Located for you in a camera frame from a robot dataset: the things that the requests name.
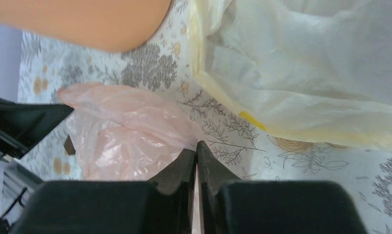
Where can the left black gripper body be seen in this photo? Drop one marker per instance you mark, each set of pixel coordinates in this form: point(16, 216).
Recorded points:
point(24, 126)

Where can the floral table mat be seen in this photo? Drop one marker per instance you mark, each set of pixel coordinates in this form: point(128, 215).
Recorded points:
point(161, 66)

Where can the yellowish translucent trash bag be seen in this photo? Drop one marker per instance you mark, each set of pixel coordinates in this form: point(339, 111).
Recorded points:
point(305, 70)

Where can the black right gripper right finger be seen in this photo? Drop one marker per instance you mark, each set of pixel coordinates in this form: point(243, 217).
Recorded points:
point(230, 205)

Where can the orange plastic trash bin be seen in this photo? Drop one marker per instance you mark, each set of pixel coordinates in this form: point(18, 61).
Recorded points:
point(106, 25)

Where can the small brown block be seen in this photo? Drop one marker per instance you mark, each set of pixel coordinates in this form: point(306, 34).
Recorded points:
point(68, 147)

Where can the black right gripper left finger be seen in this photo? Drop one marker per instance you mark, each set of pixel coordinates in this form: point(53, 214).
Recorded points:
point(160, 205)

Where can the pink translucent trash bag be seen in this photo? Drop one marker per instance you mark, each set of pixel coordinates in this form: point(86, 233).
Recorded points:
point(125, 133)

